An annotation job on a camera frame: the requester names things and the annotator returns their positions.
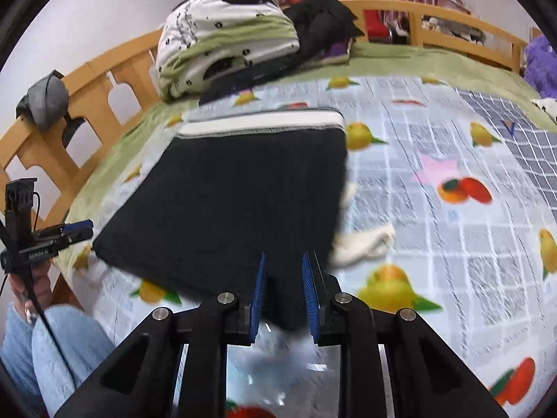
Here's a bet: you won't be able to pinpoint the black clothing pile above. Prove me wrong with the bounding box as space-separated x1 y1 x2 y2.
198 0 366 106

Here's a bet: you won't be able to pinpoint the red chair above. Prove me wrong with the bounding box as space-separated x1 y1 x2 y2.
336 0 391 44

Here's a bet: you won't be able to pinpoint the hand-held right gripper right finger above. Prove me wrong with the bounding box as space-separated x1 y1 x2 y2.
301 250 511 418

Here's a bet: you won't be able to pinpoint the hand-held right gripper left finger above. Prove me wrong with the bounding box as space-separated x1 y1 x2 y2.
54 251 267 418

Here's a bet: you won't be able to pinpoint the grey cap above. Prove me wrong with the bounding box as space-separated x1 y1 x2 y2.
16 70 71 131

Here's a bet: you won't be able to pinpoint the purple book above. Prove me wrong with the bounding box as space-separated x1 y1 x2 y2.
323 38 353 60

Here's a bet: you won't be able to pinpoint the white dotted folded quilt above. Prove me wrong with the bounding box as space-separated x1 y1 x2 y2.
155 0 302 104

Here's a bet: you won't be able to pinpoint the purple plush toy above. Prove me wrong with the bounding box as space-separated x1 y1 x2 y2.
522 35 557 99

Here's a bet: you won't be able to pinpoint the fruit print bed sheet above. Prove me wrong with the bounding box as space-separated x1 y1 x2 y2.
65 74 557 418

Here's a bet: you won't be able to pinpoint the wooden bed frame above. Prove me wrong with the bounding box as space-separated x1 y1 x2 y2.
0 0 530 312

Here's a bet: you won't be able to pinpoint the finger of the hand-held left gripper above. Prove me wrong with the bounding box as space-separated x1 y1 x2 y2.
60 219 95 235
58 230 95 251

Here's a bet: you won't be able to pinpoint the person's leg in blue trousers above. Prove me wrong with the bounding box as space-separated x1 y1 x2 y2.
0 302 117 418

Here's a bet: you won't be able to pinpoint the black pants with white waistband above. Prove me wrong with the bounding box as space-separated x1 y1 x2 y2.
91 107 398 332

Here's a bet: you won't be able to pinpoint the person's left hand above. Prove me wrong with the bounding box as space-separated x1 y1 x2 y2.
9 262 52 325

